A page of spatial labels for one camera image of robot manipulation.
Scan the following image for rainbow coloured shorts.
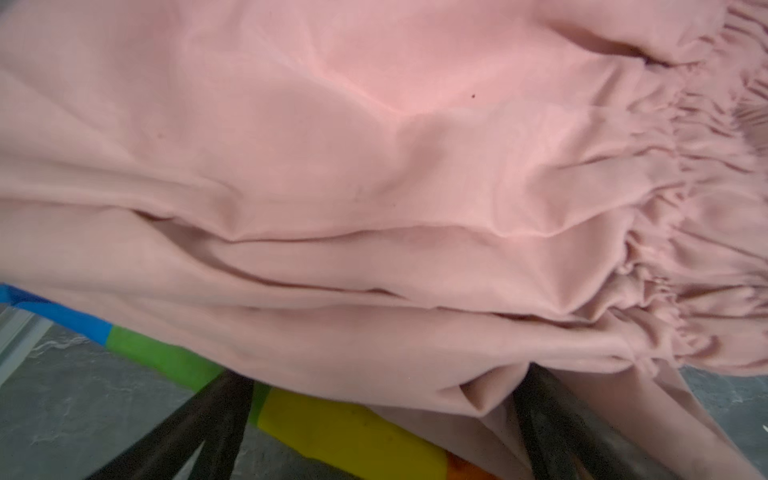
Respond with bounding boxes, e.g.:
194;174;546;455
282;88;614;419
1;285;492;479

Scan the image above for pink shorts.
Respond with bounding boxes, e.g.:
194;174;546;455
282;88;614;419
1;1;767;479

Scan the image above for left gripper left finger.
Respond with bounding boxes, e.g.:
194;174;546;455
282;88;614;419
89;371;254;479

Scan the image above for aluminium frame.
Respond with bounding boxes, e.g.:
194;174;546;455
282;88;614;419
0;304;52;385

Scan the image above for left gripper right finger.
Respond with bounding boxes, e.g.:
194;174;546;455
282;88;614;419
512;364;679;479

